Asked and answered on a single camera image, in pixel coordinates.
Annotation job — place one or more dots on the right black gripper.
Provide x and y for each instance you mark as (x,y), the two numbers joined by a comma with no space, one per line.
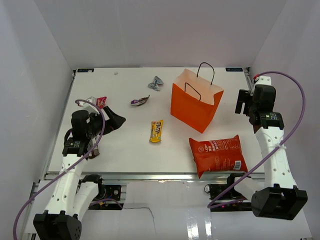
(244,97)

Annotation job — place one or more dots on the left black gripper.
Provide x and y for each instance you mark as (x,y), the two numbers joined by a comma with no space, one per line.
(114,122)

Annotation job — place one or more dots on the red pink snack packet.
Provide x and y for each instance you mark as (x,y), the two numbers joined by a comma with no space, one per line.
(101,102)

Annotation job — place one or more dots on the purple brown chocolate bar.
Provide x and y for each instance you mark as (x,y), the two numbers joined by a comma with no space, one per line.
(139,102)

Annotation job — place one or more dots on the yellow candy packet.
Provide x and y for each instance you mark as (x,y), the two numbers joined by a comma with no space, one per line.
(156,131)

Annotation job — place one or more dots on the orange paper bag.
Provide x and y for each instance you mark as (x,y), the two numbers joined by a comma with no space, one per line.
(194,99)

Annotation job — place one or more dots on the silver blue wrapper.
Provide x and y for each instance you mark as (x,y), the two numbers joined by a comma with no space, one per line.
(156,84)

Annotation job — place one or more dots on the large orange snack pouch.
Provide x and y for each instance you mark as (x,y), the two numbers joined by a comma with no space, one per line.
(220,155)

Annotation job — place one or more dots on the brown chocolate bar wrapper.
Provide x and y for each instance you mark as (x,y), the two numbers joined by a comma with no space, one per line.
(95,152)

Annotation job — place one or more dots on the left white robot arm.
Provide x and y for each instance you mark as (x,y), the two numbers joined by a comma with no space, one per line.
(72,195)

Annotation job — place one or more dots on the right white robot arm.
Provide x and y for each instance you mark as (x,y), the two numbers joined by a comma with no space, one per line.
(280,198)

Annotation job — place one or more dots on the right blue corner label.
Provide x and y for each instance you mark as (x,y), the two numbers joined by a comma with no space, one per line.
(234,69)

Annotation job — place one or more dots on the blue corner label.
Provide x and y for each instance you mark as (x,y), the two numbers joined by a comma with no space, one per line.
(85,70)
(234,69)

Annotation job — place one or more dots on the left blue corner label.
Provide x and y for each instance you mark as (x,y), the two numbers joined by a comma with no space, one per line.
(85,70)

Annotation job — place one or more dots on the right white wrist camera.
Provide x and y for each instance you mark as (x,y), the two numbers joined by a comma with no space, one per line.
(261,80)

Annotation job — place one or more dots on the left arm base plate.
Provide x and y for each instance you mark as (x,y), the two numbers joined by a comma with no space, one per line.
(107,193)

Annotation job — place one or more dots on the aluminium table rail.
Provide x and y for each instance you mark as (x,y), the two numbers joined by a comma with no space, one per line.
(134,176)

